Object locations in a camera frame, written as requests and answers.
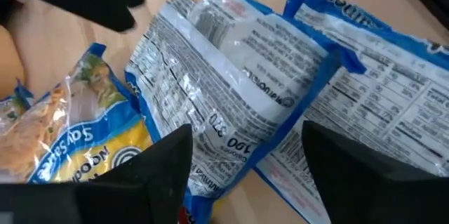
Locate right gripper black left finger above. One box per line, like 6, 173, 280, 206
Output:
75, 124, 194, 224

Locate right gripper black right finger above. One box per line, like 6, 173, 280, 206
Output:
301, 119, 449, 224

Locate red Maruchan ramen pack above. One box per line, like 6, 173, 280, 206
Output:
177, 206, 199, 224

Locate blue Maruchan ramen pack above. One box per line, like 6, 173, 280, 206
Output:
254, 0, 449, 224
0, 42, 155, 185
0, 78, 35, 130
124, 0, 368, 224

